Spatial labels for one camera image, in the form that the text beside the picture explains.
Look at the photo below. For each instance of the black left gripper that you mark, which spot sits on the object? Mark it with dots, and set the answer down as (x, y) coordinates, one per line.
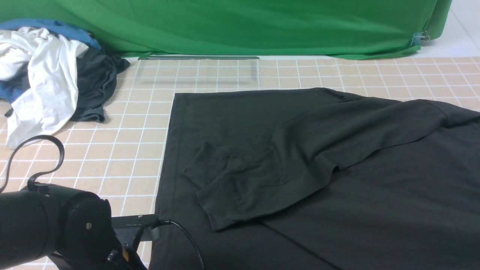
(95, 255)

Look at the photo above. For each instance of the dark gray long-sleeve shirt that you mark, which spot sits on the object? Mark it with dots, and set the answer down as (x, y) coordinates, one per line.
(318, 179)

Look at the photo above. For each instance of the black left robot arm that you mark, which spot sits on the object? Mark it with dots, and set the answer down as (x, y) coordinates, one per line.
(72, 228)

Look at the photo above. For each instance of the white crumpled shirt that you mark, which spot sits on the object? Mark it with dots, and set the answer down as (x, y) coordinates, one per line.
(51, 64)

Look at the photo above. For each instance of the beige checkered tablecloth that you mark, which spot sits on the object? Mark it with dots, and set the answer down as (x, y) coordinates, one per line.
(121, 158)

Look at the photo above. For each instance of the dark crumpled garment in pile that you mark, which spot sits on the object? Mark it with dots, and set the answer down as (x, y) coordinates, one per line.
(96, 81)

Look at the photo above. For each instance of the blue crumpled garment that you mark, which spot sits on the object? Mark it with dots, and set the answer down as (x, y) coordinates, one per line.
(56, 30)

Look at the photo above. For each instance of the green backdrop cloth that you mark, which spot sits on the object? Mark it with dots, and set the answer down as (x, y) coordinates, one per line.
(346, 29)

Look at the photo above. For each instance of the binder clip on backdrop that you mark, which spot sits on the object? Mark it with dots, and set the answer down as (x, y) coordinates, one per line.
(419, 37)

